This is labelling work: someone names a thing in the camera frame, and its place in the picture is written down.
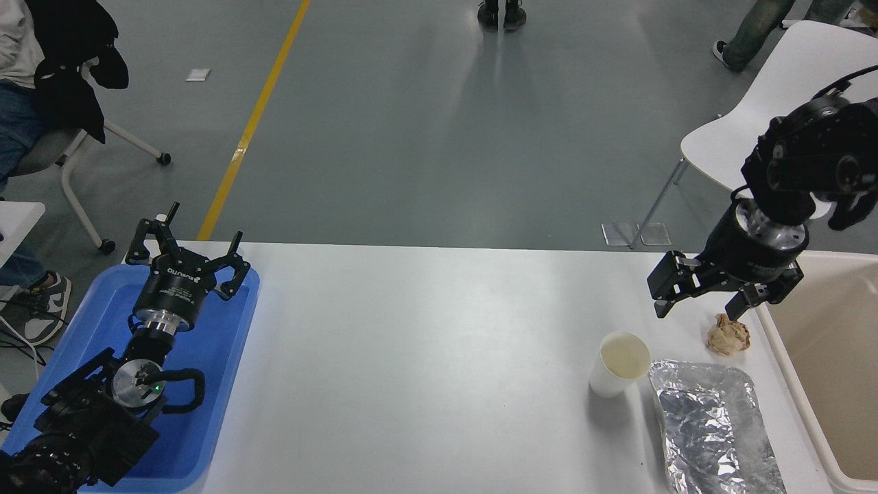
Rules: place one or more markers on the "grey wheeled office chair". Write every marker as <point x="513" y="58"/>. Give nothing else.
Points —
<point x="44" y="147"/>

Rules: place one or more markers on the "large pale bin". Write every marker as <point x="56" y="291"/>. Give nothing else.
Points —
<point x="837" y="384"/>

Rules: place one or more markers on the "crumpled tan paper ball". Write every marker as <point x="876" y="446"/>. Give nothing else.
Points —
<point x="728" y="336"/>

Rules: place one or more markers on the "clear floor plate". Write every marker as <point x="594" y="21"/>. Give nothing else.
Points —
<point x="619" y="234"/>
<point x="656" y="234"/>

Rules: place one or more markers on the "black jacket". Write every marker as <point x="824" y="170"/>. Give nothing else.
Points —
<point x="68" y="41"/>

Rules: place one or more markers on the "white paper cup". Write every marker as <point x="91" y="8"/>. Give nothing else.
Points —
<point x="607" y="381"/>

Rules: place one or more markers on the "small white table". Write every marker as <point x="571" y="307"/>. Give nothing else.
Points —
<point x="17" y="223"/>

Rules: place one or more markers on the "blue plastic tray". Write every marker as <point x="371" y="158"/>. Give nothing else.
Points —
<point x="219" y="357"/>

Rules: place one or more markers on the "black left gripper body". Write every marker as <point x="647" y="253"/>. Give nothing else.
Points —
<point x="171" y="291"/>

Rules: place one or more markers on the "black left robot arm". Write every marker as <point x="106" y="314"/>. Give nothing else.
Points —
<point x="82" y="425"/>

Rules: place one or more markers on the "white plastic chair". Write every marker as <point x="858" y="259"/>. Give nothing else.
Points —
<point x="727" y="137"/>

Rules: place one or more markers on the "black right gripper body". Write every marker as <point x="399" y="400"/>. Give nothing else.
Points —
<point x="751" y="264"/>

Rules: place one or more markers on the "crumpled silver foil tray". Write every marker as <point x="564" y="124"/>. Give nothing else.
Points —
<point x="713" y="432"/>

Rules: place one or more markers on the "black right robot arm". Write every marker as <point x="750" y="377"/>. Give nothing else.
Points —
<point x="823" y="151"/>

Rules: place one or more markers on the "white paper scrap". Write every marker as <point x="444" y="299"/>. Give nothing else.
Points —
<point x="198" y="75"/>

